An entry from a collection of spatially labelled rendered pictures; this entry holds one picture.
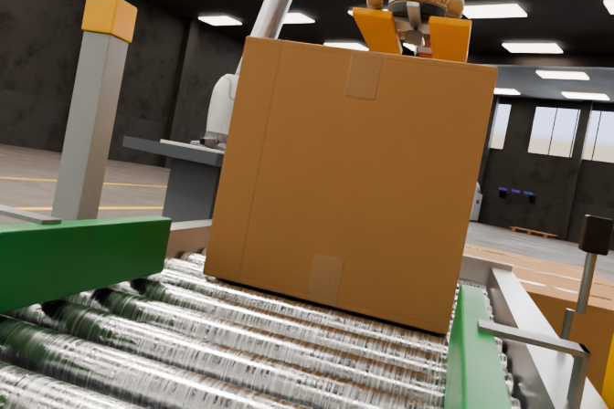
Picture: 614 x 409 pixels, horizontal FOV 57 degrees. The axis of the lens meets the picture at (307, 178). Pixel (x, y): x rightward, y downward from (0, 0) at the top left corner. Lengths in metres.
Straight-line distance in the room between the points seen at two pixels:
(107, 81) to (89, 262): 0.48
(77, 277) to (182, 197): 1.29
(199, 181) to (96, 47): 0.89
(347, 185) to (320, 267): 0.13
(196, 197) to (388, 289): 1.16
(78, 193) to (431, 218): 0.65
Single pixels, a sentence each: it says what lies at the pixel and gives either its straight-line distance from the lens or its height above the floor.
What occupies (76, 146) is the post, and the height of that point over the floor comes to 0.71.
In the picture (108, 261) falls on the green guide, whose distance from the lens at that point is 0.77.
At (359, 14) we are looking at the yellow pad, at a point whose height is 1.15.
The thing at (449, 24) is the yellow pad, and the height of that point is 1.15.
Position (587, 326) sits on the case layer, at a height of 0.49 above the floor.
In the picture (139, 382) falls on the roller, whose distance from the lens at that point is 0.55.
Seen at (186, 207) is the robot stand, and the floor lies 0.55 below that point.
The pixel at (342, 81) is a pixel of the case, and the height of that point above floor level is 0.90.
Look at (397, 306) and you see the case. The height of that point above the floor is 0.58.
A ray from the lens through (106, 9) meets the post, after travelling 1.15.
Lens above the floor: 0.75
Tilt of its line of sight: 1 degrees down
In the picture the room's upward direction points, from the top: 11 degrees clockwise
